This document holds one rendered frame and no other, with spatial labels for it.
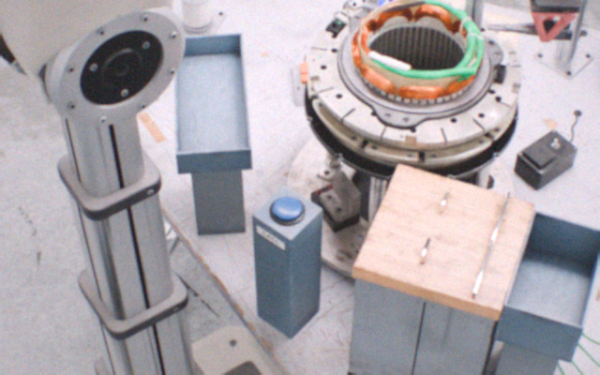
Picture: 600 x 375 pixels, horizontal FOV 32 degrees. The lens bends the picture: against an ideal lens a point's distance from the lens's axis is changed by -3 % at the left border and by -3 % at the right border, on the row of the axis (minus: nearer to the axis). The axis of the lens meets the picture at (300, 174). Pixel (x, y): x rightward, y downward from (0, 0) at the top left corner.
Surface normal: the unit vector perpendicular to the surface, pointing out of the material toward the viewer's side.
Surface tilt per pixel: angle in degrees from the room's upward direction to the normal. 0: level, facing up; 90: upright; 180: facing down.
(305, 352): 0
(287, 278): 90
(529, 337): 90
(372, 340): 90
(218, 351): 0
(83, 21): 109
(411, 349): 90
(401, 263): 0
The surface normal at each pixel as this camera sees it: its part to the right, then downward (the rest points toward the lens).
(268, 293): -0.63, 0.59
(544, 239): -0.37, 0.70
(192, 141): 0.00, -0.65
